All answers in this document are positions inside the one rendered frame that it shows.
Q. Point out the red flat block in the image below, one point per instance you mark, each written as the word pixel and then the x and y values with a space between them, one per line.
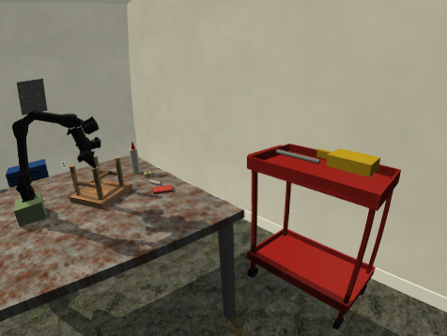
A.
pixel 162 189

